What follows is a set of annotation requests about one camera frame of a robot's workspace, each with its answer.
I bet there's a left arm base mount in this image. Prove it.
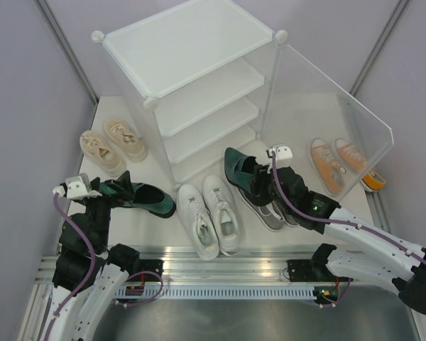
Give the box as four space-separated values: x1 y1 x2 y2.
126 259 164 286

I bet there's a white sneaker left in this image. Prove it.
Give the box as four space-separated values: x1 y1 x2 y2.
176 184 219 261

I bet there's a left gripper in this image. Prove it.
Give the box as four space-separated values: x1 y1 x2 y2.
82 170 135 249

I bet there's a beige sneaker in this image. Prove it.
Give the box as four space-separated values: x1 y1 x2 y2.
103 119 148 163
80 130 126 177

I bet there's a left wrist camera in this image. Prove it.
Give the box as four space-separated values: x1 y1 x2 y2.
53 173 102 200

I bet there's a translucent cabinet door panel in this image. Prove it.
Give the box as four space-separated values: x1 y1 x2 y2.
263 45 394 201

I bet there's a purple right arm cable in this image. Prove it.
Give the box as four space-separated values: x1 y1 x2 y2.
271 156 426 278

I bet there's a grey canvas sneaker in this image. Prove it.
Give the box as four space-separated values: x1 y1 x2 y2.
277 203 299 227
239 190 285 232

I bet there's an orange canvas sneaker left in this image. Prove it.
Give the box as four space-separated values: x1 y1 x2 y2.
310 138 344 195

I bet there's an orange canvas sneaker right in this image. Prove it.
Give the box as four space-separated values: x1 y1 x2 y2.
334 138 386 193

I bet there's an orange canvas sneaker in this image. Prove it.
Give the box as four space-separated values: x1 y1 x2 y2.
310 138 344 195
334 138 386 193

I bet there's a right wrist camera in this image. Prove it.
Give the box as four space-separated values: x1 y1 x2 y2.
266 144 293 168

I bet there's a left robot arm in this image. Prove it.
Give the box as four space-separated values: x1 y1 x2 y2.
43 171 141 340

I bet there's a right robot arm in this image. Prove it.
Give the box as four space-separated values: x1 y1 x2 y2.
251 165 426 315

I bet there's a green loafer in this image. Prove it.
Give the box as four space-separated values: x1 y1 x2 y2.
99 180 176 219
224 147 260 202

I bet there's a white plastic shoe cabinet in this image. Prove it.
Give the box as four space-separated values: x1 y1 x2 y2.
91 1 288 188

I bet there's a white sneaker right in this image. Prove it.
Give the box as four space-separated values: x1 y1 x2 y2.
202 175 240 253

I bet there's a beige sneaker left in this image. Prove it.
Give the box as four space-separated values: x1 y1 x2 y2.
80 130 126 177

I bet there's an aluminium frame rail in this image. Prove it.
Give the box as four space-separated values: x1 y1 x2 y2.
141 252 312 286

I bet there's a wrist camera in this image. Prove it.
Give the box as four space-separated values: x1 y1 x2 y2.
53 173 102 200
266 144 293 168

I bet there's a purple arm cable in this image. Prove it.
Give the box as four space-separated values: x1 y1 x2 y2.
271 156 426 278
42 191 97 338

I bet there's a white sneaker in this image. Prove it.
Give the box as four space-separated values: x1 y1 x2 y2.
202 175 240 253
176 184 219 261

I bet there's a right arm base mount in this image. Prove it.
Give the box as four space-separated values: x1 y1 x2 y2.
287 259 329 283

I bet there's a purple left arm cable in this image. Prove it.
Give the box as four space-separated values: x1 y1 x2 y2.
42 191 97 338

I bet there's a beige sneaker right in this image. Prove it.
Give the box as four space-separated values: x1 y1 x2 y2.
103 119 148 163

